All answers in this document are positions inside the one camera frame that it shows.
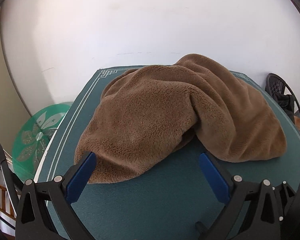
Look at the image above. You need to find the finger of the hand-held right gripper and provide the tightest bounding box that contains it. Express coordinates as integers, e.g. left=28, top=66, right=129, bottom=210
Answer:
left=274, top=180, right=297, bottom=230

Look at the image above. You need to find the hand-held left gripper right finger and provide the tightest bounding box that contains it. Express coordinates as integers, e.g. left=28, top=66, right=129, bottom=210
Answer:
left=199, top=152, right=283, bottom=240

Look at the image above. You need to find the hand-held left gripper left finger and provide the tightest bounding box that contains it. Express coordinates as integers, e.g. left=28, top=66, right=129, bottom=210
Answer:
left=15, top=151, right=98, bottom=240

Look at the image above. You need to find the brown fleece garment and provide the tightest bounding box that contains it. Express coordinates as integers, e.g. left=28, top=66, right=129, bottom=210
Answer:
left=74, top=53, right=288, bottom=184

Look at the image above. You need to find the teal table mat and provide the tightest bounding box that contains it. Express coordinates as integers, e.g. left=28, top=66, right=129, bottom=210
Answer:
left=37, top=67, right=300, bottom=240

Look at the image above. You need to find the black mesh chair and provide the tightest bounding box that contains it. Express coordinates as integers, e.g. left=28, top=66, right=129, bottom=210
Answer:
left=0, top=138, right=24, bottom=217
left=265, top=73, right=300, bottom=124

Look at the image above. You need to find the wooden railing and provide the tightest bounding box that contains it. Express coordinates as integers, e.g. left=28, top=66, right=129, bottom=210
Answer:
left=0, top=179, right=15, bottom=217

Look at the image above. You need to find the black clothing on chair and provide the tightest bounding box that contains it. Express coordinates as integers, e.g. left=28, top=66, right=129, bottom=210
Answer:
left=272, top=94, right=295, bottom=123

